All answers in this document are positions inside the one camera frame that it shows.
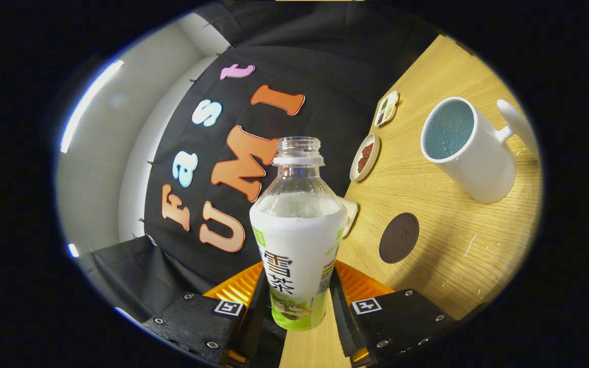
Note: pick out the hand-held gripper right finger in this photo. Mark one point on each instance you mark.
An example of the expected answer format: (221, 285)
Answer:
(340, 322)

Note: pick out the white toaster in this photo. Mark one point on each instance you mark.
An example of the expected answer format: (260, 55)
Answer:
(350, 214)

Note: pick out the wooden table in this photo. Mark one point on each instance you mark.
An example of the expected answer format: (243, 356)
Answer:
(458, 240)

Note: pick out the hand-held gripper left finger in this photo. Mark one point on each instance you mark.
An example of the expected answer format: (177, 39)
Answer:
(254, 322)

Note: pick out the long ceiling light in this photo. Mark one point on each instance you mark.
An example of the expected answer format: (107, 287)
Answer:
(87, 105)

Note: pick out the white cup blue inside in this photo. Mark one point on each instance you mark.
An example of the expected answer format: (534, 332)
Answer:
(478, 163)

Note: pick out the clear juice bottle green label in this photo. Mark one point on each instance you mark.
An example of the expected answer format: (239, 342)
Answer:
(297, 240)

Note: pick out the small rectangular condiment dish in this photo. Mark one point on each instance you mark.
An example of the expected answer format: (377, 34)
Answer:
(386, 108)

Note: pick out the small ceiling light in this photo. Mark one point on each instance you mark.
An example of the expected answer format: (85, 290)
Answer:
(73, 250)

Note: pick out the round dark brown coaster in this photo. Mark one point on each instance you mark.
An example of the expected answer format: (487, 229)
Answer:
(399, 237)

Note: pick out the small round plate red food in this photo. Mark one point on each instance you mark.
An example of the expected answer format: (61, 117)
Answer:
(365, 157)

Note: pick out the black backdrop cloth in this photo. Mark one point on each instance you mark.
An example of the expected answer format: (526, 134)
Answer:
(325, 71)

